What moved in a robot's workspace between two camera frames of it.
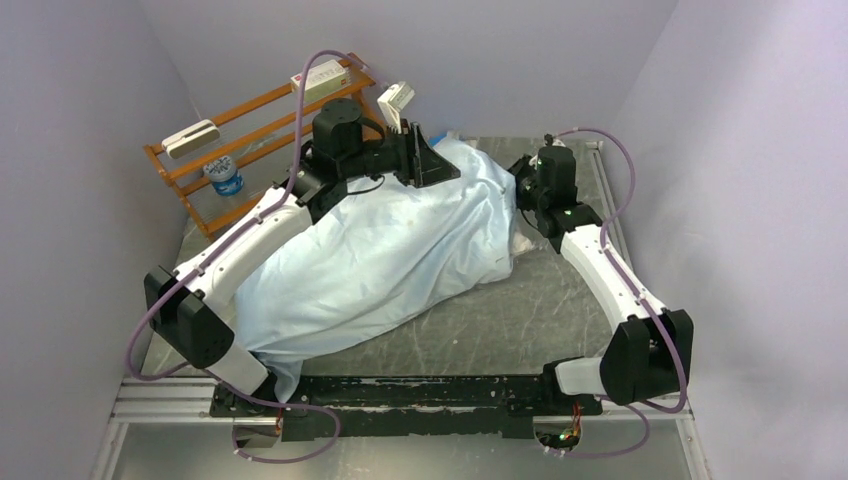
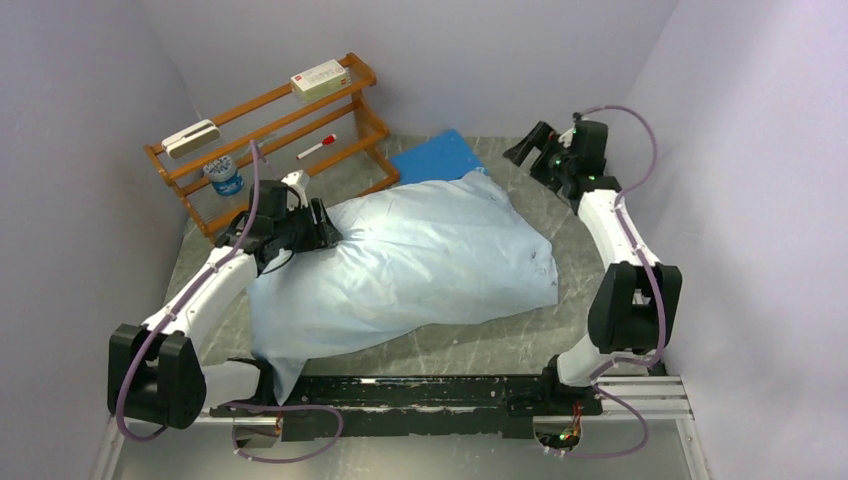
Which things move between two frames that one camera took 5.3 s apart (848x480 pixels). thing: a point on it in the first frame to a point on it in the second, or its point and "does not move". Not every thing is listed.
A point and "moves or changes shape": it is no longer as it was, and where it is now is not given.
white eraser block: (191, 139) does not move
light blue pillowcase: (386, 251) moves or changes shape
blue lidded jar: (224, 176) does not move
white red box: (322, 80) does not move
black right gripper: (521, 167) to (545, 139)
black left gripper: (420, 165) to (320, 236)
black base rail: (386, 407) does not move
